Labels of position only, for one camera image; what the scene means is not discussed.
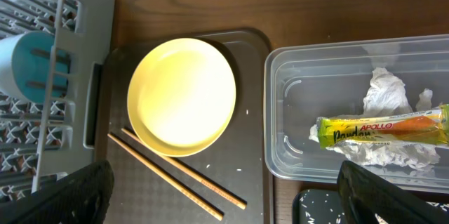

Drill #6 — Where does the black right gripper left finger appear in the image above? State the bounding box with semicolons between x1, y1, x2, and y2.
1;160;114;224

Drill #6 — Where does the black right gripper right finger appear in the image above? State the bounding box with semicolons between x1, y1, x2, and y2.
337;161;448;224

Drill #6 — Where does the wooden chopstick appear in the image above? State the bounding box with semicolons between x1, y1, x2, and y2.
107;133;224;221
121;127;248;211

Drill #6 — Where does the green snack wrapper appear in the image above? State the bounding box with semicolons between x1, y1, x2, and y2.
316;105;448;147

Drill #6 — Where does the white tissue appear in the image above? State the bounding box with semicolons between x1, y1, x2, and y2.
327;67;440;171

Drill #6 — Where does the yellow plate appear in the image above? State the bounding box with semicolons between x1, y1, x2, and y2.
127;38;236;157

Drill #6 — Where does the light blue bowl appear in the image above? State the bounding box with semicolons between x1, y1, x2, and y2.
1;32;54;104

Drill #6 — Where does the black waste tray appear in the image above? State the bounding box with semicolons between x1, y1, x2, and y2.
292;189;448;224

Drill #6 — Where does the grey dishwasher rack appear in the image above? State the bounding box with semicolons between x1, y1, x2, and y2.
1;0;115;202

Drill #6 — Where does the clear plastic bin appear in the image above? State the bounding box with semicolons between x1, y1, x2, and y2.
264;34;448;184

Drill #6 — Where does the dark brown serving tray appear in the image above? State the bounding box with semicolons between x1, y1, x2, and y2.
97;28;271;223

